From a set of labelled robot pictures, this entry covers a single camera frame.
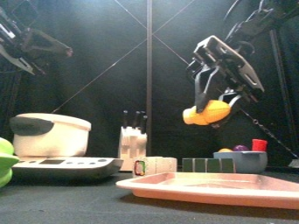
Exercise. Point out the yellow toy corn cob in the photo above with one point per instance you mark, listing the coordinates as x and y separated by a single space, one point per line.
213 112

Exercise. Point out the big pink rectangular plate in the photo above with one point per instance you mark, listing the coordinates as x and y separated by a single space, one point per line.
218 189

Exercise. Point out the green toy corn husk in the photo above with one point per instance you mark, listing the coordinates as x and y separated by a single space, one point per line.
6 162

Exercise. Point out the purple toy ball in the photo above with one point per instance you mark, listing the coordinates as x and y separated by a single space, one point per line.
241 148

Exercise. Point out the red toy cup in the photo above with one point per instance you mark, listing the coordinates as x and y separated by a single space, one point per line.
259 145

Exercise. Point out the yellow toy ball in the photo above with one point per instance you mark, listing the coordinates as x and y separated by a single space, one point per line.
225 150

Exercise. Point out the grey bowl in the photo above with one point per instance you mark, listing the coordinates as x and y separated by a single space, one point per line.
245 162

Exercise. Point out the small white object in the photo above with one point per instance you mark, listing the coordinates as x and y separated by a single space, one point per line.
294 163

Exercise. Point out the white knife block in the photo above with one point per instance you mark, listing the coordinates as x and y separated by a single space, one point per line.
133 144

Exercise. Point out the white box with coloured window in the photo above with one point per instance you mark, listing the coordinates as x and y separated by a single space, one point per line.
159 164

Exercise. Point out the grey white kitchen scale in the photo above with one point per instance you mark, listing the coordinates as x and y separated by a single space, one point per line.
70 167

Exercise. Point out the thin vertical frame pole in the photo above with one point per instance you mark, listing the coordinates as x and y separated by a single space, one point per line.
150 87

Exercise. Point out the dark slanted frame pole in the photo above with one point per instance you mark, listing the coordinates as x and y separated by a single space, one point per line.
284 87

